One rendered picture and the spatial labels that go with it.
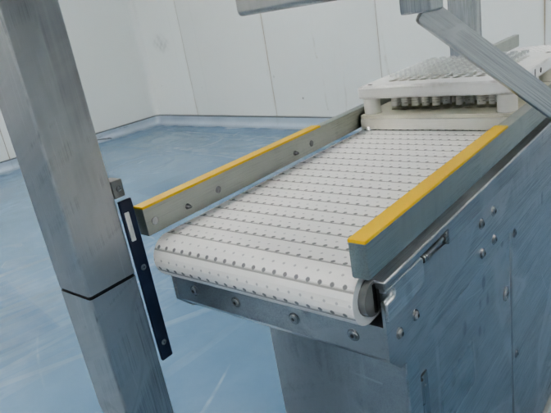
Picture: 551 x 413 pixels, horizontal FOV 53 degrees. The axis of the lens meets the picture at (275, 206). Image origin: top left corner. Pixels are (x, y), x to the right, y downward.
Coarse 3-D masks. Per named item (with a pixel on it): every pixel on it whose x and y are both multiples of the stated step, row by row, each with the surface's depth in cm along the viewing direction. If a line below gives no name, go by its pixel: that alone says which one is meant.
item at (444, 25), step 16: (400, 0) 49; (416, 0) 48; (432, 0) 48; (432, 16) 50; (448, 16) 50; (432, 32) 50; (448, 32) 51; (464, 32) 51; (464, 48) 51; (480, 48) 52; (496, 48) 52; (480, 64) 52; (496, 64) 53; (512, 64) 53; (496, 80) 54; (512, 80) 54; (528, 80) 54; (528, 96) 55; (544, 96) 55; (544, 112) 56
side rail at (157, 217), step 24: (504, 48) 143; (336, 120) 86; (360, 120) 91; (288, 144) 77; (312, 144) 81; (240, 168) 70; (264, 168) 73; (192, 192) 64; (216, 192) 67; (144, 216) 59; (168, 216) 61
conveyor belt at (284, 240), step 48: (528, 48) 147; (336, 144) 85; (384, 144) 81; (432, 144) 76; (288, 192) 67; (336, 192) 64; (384, 192) 62; (192, 240) 58; (240, 240) 55; (288, 240) 53; (336, 240) 52; (240, 288) 53; (288, 288) 48; (336, 288) 45
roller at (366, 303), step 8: (368, 280) 45; (360, 288) 45; (368, 288) 45; (360, 296) 45; (368, 296) 45; (376, 296) 46; (360, 304) 45; (368, 304) 45; (376, 304) 46; (360, 312) 45; (368, 312) 45; (376, 312) 46
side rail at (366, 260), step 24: (504, 120) 68; (528, 120) 71; (504, 144) 65; (480, 168) 59; (432, 192) 50; (456, 192) 55; (408, 216) 47; (432, 216) 51; (384, 240) 44; (408, 240) 47; (360, 264) 42; (384, 264) 44
